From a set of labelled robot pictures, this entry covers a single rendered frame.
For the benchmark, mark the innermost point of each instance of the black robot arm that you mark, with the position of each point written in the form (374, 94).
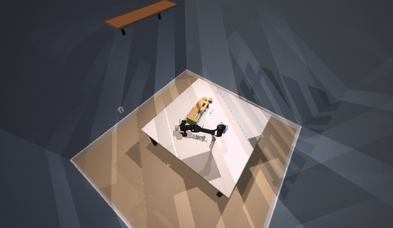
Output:
(195, 128)

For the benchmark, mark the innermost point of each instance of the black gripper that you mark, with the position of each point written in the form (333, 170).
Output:
(184, 134)

